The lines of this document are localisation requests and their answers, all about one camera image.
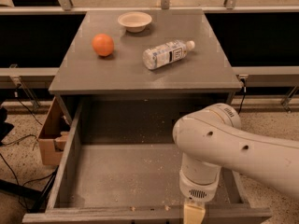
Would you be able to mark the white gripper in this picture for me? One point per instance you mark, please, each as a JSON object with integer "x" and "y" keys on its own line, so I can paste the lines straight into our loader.
{"x": 198, "y": 189}

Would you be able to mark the grey top drawer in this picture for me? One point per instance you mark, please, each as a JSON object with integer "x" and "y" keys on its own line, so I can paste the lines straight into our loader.
{"x": 119, "y": 166}

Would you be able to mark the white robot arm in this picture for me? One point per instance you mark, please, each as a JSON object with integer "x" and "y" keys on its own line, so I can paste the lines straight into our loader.
{"x": 211, "y": 139}

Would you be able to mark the grey drawer cabinet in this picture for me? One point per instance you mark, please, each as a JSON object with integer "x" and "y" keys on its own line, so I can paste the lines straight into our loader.
{"x": 124, "y": 72}

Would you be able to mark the cardboard box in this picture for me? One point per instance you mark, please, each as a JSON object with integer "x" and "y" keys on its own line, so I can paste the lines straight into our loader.
{"x": 53, "y": 135}

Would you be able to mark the black tripod stand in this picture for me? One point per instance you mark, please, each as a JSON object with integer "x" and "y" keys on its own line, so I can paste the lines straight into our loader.
{"x": 31, "y": 199}

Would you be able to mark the clear plastic water bottle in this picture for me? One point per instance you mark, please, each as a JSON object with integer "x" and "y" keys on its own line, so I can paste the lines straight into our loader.
{"x": 167, "y": 53}

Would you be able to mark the orange fruit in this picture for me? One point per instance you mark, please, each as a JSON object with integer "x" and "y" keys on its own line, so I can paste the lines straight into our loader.
{"x": 103, "y": 45}

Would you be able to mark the white paper bowl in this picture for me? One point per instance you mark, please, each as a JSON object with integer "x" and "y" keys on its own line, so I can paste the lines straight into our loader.
{"x": 134, "y": 22}

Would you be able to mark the metal railing frame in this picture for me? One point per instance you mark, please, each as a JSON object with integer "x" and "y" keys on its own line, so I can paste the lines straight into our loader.
{"x": 259, "y": 38}

